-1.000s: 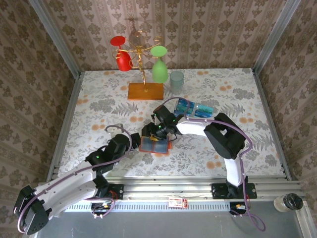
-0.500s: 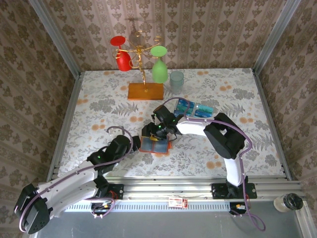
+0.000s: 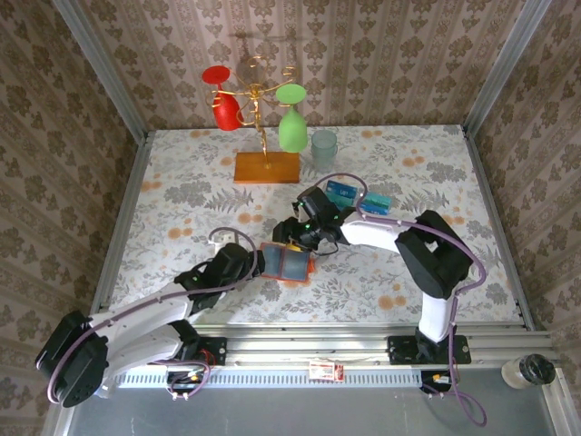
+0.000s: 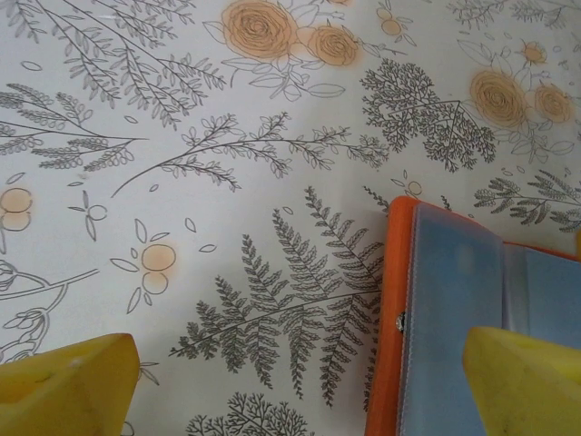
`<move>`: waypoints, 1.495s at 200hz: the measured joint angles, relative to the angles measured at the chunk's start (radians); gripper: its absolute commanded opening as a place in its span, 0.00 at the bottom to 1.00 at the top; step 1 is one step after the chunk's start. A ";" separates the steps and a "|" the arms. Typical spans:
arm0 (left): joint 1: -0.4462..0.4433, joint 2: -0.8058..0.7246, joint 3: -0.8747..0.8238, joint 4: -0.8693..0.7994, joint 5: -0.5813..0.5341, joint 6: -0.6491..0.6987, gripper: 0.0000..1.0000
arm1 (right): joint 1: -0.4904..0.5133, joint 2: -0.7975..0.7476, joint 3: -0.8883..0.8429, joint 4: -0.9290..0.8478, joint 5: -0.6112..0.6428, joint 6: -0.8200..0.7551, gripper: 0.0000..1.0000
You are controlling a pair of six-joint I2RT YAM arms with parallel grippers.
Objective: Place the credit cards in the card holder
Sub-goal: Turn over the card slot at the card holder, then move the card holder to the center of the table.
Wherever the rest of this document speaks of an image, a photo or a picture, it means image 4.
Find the floral print tablecloth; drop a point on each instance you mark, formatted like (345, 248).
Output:
(181, 136)

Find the orange card holder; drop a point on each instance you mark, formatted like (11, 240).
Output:
(390, 272)

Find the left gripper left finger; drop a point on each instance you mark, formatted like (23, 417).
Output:
(59, 395)

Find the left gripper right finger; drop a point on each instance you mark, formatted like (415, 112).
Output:
(526, 390)

